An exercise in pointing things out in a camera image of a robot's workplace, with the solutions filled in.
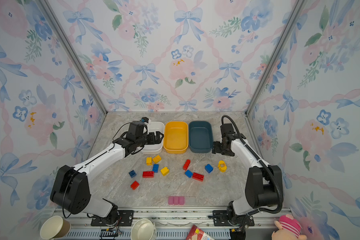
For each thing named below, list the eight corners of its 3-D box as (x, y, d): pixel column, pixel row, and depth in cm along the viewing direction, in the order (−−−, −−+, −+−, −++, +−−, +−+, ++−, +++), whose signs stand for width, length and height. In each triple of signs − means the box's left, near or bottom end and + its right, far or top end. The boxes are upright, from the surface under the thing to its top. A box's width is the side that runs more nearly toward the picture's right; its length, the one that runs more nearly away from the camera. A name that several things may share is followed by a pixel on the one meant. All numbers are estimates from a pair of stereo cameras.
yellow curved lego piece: (218, 172, 91) (219, 170, 89) (217, 162, 95) (217, 160, 93) (226, 172, 91) (227, 170, 89) (224, 162, 95) (225, 160, 93)
